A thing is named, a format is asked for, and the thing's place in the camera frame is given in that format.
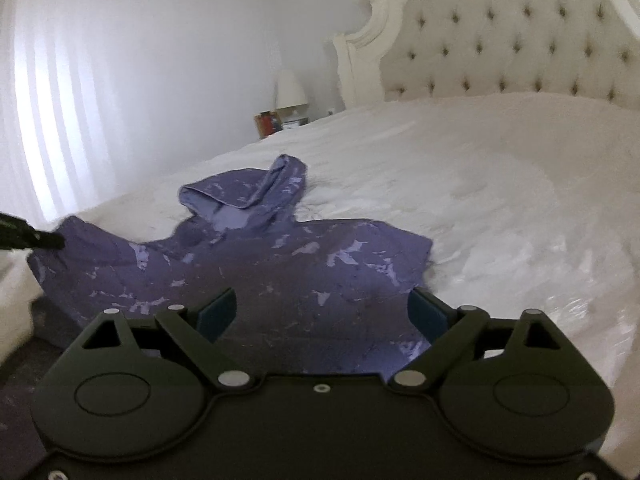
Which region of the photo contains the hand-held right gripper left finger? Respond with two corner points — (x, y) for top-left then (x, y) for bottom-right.
(81, 288), (251, 391)

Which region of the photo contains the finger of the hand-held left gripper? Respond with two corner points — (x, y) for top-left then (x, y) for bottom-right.
(0, 211), (66, 251)

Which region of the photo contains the white tufted headboard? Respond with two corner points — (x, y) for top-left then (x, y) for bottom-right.
(332, 0), (640, 111)

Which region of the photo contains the purple patterned hoodie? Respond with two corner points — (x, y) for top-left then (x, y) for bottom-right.
(27, 152), (435, 377)

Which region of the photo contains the white curtain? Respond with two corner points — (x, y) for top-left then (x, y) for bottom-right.
(0, 0), (168, 233)

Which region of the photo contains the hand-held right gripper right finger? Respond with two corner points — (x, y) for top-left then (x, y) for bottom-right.
(391, 289), (567, 390)

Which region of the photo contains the white table lamp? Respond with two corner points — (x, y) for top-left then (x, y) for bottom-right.
(275, 69), (310, 128)

